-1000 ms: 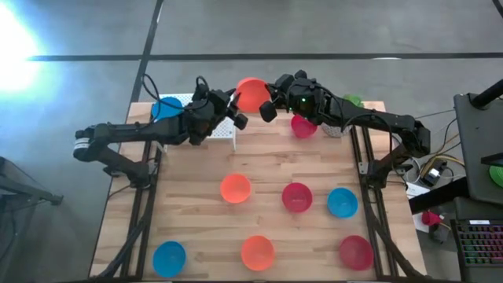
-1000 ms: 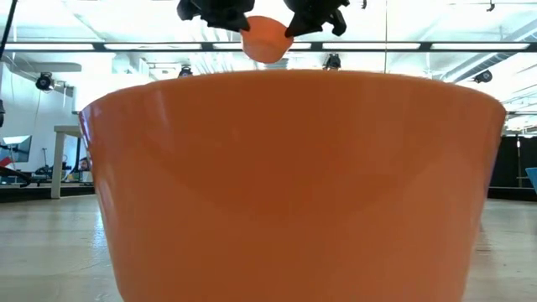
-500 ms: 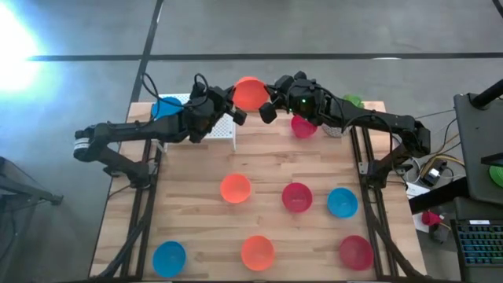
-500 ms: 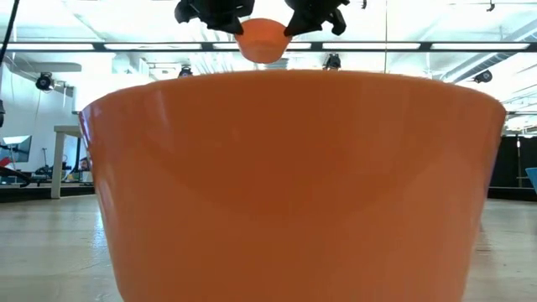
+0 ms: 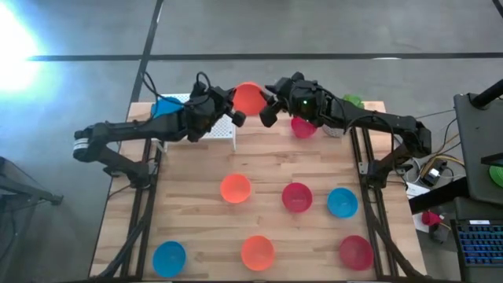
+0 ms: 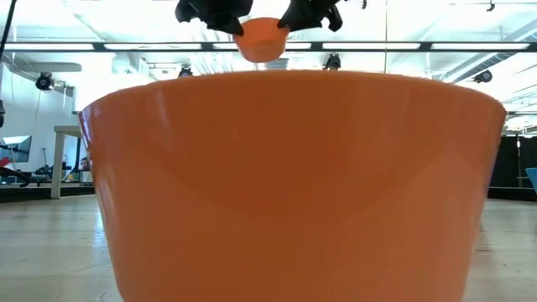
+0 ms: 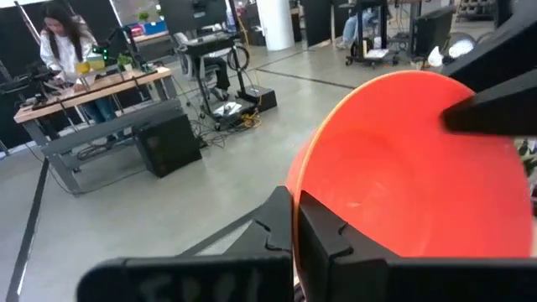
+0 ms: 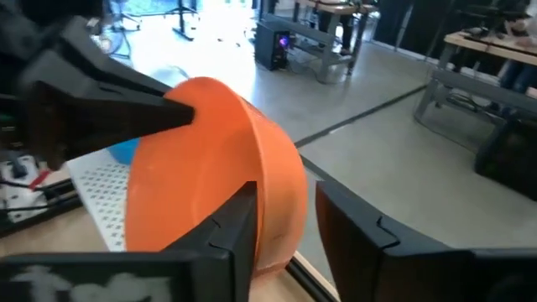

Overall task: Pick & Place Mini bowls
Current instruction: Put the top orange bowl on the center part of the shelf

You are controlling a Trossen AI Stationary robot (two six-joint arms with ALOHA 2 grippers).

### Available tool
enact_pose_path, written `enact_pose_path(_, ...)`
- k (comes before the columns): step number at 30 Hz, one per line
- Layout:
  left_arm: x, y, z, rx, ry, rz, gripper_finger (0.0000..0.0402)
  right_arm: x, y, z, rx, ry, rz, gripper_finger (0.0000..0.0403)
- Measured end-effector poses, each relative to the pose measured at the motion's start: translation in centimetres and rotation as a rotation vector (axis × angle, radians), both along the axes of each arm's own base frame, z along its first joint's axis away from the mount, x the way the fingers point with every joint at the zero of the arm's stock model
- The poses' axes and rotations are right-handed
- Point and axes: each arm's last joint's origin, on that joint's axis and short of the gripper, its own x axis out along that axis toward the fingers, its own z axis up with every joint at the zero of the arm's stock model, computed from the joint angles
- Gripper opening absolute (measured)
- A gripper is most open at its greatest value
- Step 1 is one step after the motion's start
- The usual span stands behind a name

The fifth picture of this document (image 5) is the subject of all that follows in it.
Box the dark grey desk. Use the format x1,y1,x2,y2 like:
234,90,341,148
453,92,503,206

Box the red plastic mini bowl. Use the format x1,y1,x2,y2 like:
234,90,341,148
339,234,375,271
281,182,314,214
290,116,318,140

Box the green filament spool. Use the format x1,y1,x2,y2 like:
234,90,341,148
488,164,503,189

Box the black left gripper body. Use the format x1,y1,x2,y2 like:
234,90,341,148
182,86,233,142

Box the black diagonal beam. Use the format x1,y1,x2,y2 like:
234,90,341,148
408,177,471,215

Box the black aluminium frame rails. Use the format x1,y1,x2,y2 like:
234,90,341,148
89,137,164,281
351,125,428,281

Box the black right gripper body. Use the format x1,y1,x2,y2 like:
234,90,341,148
281,80,331,127

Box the black power adapter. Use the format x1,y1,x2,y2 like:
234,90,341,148
419,167,449,188

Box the white paper sheet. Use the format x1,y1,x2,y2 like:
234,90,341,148
405,182,432,200

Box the black round pole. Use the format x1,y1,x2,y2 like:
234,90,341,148
470,79,503,110

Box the blue plastic mini bowl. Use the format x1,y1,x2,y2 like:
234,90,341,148
326,187,359,219
151,97,185,119
152,241,187,278

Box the green artificial plant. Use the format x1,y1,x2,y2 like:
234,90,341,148
342,94,365,110

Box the orange plastic mini bowl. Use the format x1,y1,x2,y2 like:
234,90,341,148
232,81,268,117
219,173,252,204
240,235,276,272

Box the white triangle-patterned planter pot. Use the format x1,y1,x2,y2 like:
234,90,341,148
321,124,347,139

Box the dark metal stand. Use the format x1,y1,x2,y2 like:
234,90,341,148
0,156,64,208

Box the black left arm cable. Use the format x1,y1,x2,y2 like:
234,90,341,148
141,70,213,109

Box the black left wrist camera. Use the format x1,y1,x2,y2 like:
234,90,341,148
191,80,209,100

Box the small red object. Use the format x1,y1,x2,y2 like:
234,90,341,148
420,210,443,228

